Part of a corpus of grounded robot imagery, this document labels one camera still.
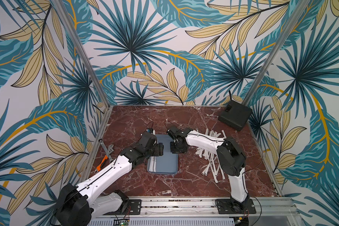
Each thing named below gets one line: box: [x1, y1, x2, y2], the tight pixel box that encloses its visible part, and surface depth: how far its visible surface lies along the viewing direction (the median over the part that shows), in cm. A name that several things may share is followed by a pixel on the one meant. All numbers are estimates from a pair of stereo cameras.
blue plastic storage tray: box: [147, 134, 179, 175], surface depth 89 cm
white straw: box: [150, 156, 157, 173], surface depth 90 cm
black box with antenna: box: [217, 89, 253, 132], surface depth 110 cm
